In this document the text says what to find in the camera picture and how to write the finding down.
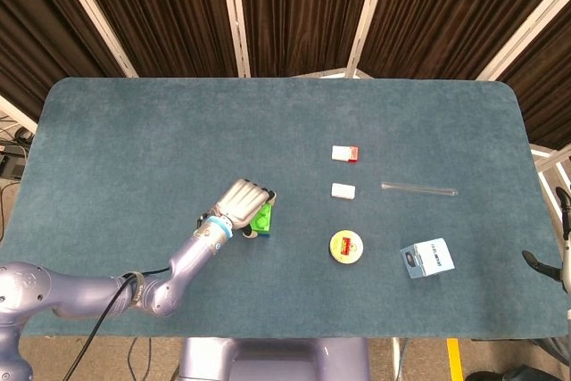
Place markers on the blue-grey table cloth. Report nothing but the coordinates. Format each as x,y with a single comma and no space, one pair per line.
285,122

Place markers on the dark brown pleated curtain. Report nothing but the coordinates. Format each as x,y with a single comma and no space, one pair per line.
156,10
303,10
44,33
446,10

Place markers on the small plain white box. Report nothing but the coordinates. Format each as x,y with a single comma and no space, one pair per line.
343,190

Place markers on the white box with red end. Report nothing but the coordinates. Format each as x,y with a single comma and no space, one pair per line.
344,153

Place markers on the green toy brick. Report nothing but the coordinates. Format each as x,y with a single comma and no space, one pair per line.
262,220

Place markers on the white table leg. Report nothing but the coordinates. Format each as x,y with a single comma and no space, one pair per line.
395,358

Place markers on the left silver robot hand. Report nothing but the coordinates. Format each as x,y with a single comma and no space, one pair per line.
241,202

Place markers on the blue toy brick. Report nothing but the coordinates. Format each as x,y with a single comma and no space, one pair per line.
267,234

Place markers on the light blue and white carton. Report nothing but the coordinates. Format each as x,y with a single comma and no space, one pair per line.
427,258

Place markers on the lavender robot torso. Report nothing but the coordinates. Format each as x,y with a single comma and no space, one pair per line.
272,358

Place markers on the white partition frame bar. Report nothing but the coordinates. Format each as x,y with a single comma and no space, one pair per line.
93,15
234,15
526,28
366,15

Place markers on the left lavender robot arm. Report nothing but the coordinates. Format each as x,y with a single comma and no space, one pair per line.
89,292

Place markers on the yellow floor tape strip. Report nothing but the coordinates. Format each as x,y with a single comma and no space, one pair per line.
454,358

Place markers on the clear glass test tube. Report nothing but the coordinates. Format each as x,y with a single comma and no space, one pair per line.
419,189

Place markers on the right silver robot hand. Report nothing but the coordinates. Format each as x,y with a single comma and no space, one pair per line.
566,260

